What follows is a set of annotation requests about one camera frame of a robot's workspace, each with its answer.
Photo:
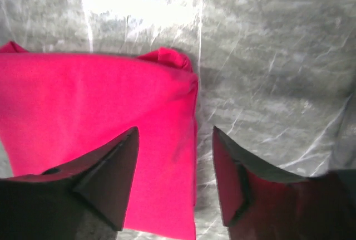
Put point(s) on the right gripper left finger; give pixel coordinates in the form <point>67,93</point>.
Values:
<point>63,202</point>

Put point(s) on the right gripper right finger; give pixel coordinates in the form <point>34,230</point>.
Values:
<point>261,201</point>

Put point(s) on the red t-shirt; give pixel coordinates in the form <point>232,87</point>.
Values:
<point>58,106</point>

